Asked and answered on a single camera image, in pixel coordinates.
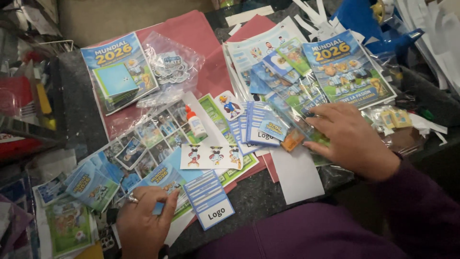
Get person's left hand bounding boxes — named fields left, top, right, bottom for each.
left=116, top=186, right=180, bottom=259

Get person's right hand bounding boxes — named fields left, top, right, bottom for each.
left=303, top=103, right=401, bottom=181

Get bag of yellow tiles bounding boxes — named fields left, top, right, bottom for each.
left=372, top=105, right=414, bottom=131

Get small orange packet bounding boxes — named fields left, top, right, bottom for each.
left=280, top=128, right=305, bottom=153

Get white paper sheet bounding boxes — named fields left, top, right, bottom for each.
left=269, top=145, right=325, bottom=205

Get heap of blue sticker packets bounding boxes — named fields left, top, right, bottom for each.
left=64, top=151, right=142, bottom=213

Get green cartoon card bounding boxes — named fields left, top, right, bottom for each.
left=45, top=197, right=95, bottom=258

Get single blue label card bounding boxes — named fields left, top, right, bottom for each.
left=184, top=170, right=236, bottom=231

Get large blue album booklet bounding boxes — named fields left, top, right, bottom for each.
left=302, top=29, right=397, bottom=111

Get small blue sticker packet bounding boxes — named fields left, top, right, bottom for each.
left=258, top=120, right=290, bottom=142

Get sheet of photo stickers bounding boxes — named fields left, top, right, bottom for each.
left=108, top=100, right=202, bottom=177

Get sheet of three mascot stickers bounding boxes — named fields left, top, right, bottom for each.
left=179, top=143, right=244, bottom=171

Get stack of blue label cards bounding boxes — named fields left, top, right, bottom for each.
left=228, top=101, right=282, bottom=156

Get pile of printed sheets in sleeves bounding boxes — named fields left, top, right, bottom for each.
left=222, top=16, right=331, bottom=167

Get white glue bottle orange cap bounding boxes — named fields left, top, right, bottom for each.
left=185, top=105, right=208, bottom=139

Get blue plastic bag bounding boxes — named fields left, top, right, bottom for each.
left=330, top=0, right=425, bottom=55

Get bird mascot sticker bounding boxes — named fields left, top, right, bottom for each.
left=214, top=90, right=245, bottom=121

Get white paper cutouts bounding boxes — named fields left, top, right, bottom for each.
left=292, top=0, right=365, bottom=41

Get pile of white papers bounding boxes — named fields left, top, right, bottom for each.
left=393, top=0, right=460, bottom=95

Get green bordered printed sheet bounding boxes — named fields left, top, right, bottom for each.
left=172, top=94, right=260, bottom=223

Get blue card with green border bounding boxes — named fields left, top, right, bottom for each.
left=93, top=63, right=139, bottom=99

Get small red paper sheet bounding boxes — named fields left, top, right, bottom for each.
left=226, top=14, right=277, bottom=44

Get clear bag of stickers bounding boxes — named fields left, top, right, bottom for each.
left=141, top=31, right=206, bottom=95

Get heap of clutter with red items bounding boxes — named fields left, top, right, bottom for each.
left=0, top=0, right=69, bottom=159

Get small blue album in plastic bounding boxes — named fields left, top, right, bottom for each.
left=81, top=32, right=160, bottom=116

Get large red paper sheet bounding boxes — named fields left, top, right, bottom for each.
left=86, top=10, right=235, bottom=141

